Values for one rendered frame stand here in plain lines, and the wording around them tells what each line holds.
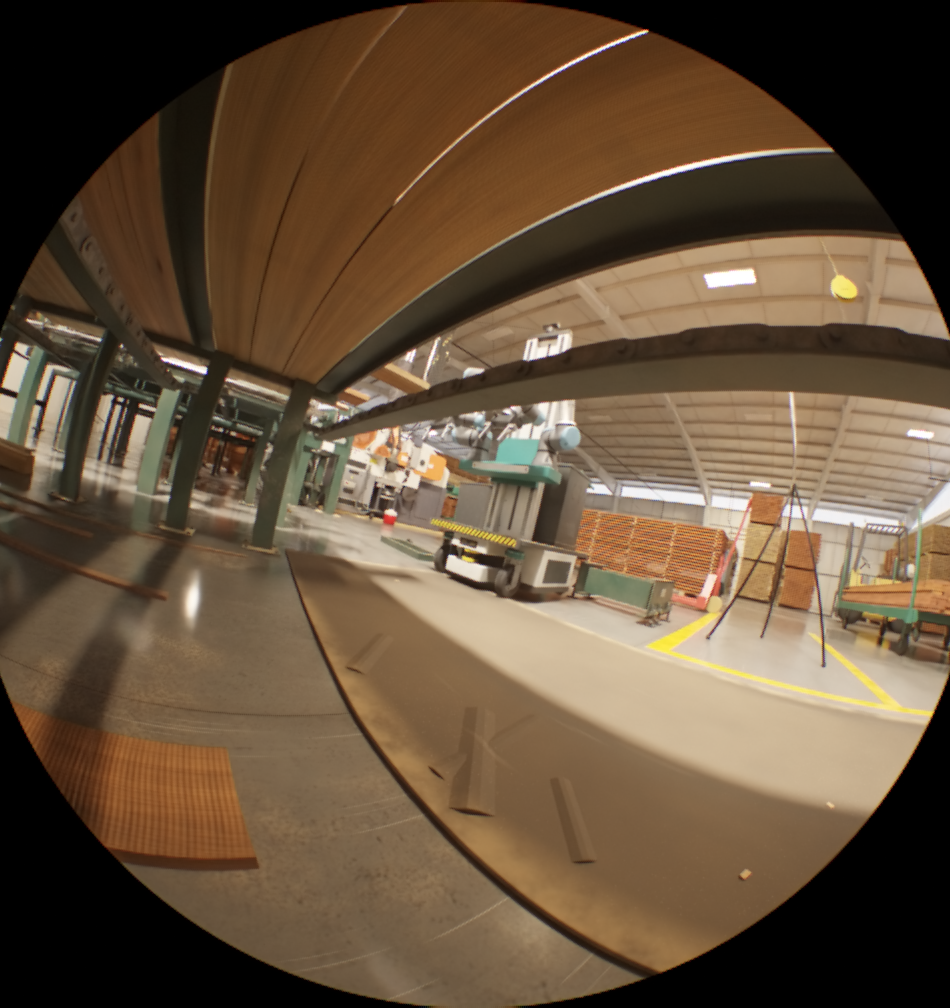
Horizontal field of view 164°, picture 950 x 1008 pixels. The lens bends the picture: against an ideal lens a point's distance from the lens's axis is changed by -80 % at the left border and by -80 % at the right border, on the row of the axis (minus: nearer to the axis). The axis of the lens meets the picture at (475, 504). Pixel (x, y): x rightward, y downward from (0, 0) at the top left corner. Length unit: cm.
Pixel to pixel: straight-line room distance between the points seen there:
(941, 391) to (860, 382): 9
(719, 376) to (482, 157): 38
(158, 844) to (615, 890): 42
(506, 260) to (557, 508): 165
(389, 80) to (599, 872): 88
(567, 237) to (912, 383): 50
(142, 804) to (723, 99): 83
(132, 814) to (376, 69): 75
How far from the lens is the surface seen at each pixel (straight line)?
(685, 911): 46
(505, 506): 213
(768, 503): 1088
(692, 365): 31
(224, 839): 37
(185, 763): 43
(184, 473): 155
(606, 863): 46
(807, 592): 1079
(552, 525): 206
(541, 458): 180
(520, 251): 64
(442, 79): 47
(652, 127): 45
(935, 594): 362
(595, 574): 235
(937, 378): 35
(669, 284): 976
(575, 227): 58
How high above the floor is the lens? 34
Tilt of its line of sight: 4 degrees up
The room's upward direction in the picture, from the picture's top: 14 degrees clockwise
